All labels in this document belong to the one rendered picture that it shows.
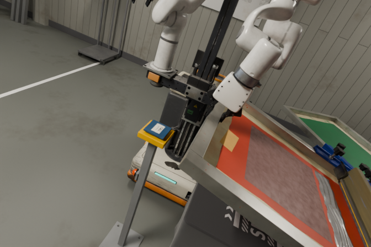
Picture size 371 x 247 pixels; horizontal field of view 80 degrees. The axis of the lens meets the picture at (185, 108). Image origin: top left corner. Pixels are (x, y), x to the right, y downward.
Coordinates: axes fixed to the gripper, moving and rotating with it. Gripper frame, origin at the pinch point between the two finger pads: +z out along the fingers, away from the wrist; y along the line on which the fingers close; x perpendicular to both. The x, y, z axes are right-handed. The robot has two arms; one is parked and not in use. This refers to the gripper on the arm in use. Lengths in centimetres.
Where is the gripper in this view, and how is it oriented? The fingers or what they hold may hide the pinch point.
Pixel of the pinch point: (215, 114)
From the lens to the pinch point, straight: 77.4
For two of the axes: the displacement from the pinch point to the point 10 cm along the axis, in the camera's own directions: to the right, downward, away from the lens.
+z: -5.0, 7.1, 5.0
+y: -8.0, -5.9, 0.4
